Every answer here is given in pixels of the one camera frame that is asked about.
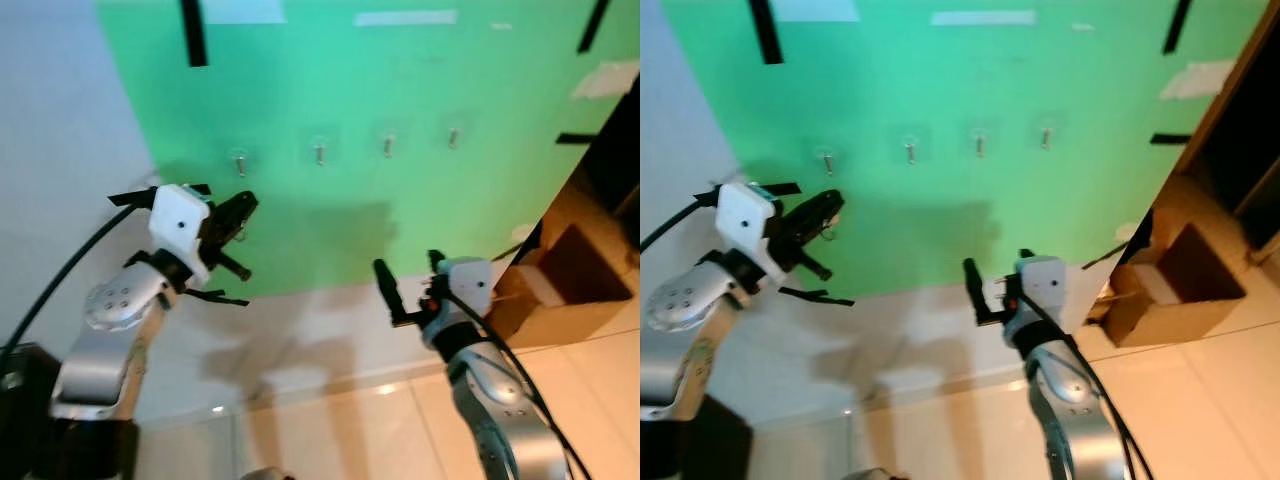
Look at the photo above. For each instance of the green wall sheet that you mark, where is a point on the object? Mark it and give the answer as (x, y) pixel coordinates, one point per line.
(400, 220)
(1000, 220)

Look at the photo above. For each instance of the black tape strip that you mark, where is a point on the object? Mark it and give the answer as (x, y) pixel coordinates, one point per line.
(825, 297)
(577, 138)
(225, 298)
(767, 32)
(790, 188)
(594, 25)
(194, 35)
(1171, 138)
(130, 196)
(1178, 25)

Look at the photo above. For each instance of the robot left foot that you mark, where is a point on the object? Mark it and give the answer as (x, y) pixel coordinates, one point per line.
(265, 474)
(875, 475)

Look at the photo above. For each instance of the open brown cardboard box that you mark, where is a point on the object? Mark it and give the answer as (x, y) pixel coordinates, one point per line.
(1160, 315)
(560, 310)

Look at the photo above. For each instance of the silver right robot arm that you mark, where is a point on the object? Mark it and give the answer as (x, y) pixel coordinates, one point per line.
(500, 410)
(1075, 410)

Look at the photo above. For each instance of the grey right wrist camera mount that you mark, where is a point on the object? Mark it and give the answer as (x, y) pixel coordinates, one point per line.
(1045, 290)
(465, 290)

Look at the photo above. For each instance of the clear adhesive metal hook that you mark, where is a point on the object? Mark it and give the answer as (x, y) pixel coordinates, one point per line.
(828, 165)
(910, 153)
(980, 147)
(319, 153)
(453, 138)
(239, 165)
(388, 147)
(1046, 137)

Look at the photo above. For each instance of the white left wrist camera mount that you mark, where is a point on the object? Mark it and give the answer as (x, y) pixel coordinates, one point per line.
(180, 225)
(748, 222)

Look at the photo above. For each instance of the dark wooden cabinet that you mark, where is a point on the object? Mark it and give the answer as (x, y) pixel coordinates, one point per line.
(620, 160)
(1240, 150)

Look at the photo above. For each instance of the white paper patch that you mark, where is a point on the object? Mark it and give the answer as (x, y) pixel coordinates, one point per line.
(1200, 80)
(610, 80)

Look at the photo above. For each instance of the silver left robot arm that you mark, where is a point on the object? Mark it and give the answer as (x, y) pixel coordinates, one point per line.
(670, 340)
(100, 350)

